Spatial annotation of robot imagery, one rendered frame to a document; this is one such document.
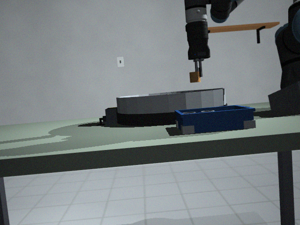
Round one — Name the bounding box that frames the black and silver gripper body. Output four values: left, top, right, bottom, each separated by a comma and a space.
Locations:
185, 7, 210, 60

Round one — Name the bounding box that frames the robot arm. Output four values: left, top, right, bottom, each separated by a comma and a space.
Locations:
184, 0, 300, 89

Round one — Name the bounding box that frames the blue crate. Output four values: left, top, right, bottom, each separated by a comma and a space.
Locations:
175, 105, 256, 134

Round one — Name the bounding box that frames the bronze bushing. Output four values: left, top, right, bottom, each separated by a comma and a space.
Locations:
189, 72, 201, 83

